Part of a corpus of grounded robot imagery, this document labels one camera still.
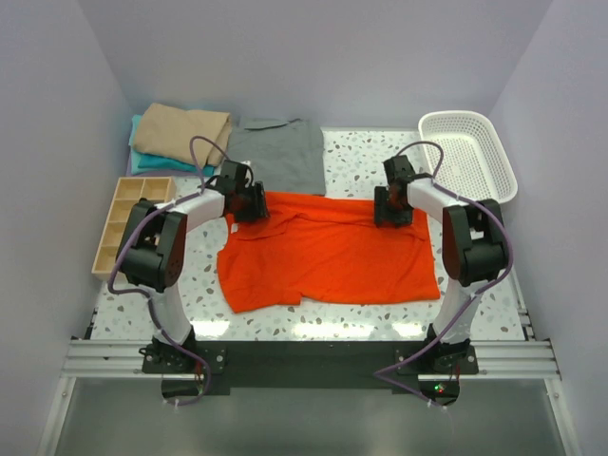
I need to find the orange t-shirt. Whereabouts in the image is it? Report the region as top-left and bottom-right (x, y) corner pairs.
(217, 192), (440, 314)

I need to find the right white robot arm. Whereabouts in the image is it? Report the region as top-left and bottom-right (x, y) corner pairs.
(374, 156), (513, 378)

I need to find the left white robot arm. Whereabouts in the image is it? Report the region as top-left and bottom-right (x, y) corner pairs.
(107, 160), (269, 380)

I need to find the grey folded t-shirt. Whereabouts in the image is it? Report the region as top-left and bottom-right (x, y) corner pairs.
(227, 117), (326, 196)

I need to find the white plastic basket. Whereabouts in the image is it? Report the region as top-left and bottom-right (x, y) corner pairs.
(418, 110), (518, 204)

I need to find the beige folded t-shirt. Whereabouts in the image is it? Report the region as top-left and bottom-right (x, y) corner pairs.
(132, 103), (232, 165)

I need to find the teal folded t-shirt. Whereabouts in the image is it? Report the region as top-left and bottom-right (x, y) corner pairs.
(128, 115), (198, 175)

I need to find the wooden compartment tray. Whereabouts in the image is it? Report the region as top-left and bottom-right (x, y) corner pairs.
(91, 177), (176, 281)

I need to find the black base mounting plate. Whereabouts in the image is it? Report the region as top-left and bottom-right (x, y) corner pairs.
(139, 340), (480, 398)

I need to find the aluminium rail frame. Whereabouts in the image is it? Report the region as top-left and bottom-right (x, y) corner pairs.
(47, 208), (566, 456)

